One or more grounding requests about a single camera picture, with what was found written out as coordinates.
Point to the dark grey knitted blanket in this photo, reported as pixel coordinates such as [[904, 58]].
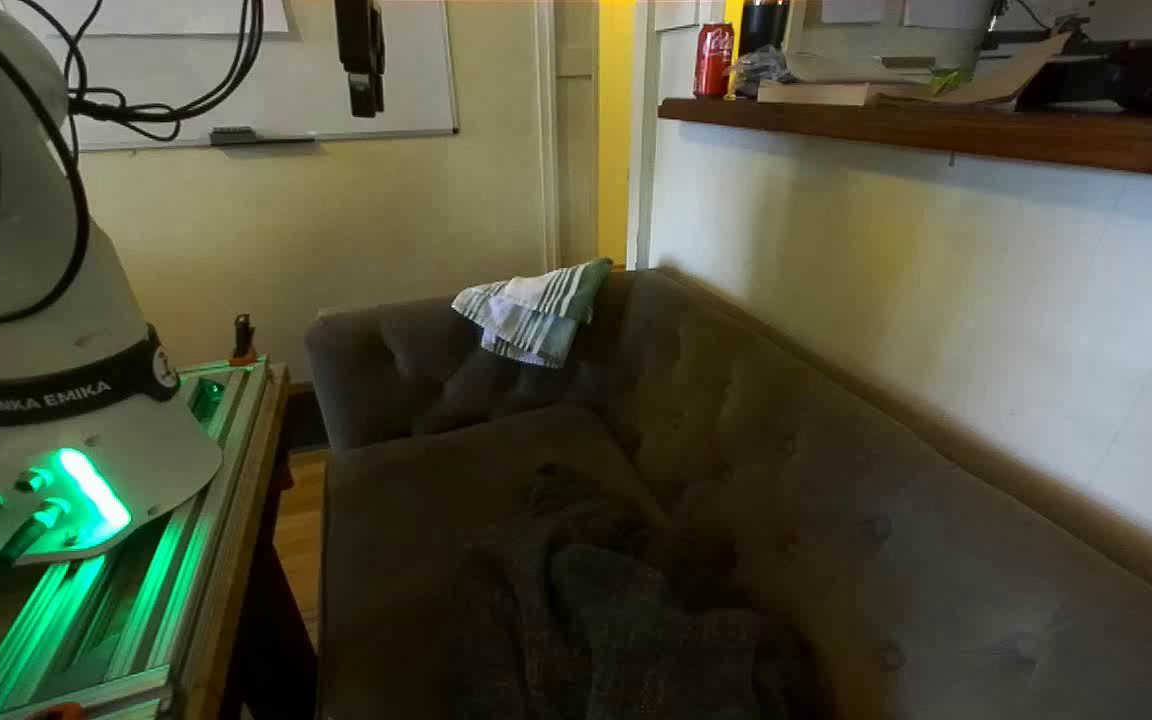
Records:
[[591, 610]]

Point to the wooden counter shelf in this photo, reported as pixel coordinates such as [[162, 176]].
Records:
[[1041, 136]]

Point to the aluminium robot mounting table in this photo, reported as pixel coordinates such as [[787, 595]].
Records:
[[149, 630]]

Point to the white wall whiteboard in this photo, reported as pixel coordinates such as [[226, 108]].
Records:
[[179, 49]]

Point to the grey tufted sofa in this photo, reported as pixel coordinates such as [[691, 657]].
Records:
[[921, 589]]

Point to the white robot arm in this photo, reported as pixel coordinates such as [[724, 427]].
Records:
[[95, 420]]

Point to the red soda can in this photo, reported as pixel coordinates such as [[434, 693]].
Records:
[[712, 60]]

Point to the stack of papers and books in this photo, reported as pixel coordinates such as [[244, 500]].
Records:
[[909, 64]]

